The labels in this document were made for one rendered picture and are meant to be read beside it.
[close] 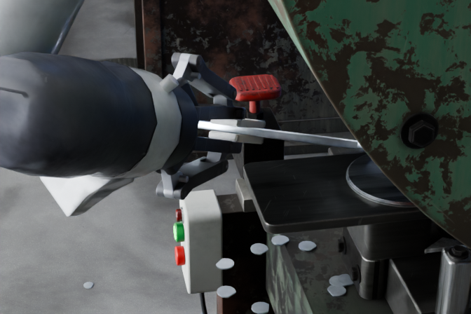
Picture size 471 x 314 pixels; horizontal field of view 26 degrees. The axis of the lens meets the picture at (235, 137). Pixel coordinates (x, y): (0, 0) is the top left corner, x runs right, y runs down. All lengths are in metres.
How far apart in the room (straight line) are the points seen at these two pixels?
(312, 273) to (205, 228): 0.21
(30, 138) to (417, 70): 0.25
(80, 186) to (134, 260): 1.61
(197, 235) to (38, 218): 1.23
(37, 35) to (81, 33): 2.95
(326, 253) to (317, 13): 0.77
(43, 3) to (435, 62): 0.29
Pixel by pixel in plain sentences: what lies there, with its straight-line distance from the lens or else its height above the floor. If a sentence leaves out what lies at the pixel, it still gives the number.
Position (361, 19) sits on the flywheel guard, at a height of 1.17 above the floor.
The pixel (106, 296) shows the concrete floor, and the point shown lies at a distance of 2.31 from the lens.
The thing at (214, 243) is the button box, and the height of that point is 0.58.
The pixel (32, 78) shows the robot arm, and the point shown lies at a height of 1.10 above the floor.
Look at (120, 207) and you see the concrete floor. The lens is 2.62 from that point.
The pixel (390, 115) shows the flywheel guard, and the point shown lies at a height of 1.11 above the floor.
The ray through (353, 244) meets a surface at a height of 0.70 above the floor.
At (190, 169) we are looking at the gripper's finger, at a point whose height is 0.91.
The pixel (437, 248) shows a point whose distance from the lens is 1.06.
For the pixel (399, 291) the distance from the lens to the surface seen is 1.17.
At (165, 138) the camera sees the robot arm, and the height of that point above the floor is 1.01.
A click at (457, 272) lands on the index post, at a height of 0.78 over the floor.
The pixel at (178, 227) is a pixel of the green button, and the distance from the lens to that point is 1.44.
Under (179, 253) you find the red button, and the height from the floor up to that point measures 0.55.
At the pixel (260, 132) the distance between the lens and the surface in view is 1.00.
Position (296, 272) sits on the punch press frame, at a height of 0.64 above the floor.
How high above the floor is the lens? 1.37
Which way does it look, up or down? 28 degrees down
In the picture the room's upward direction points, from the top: straight up
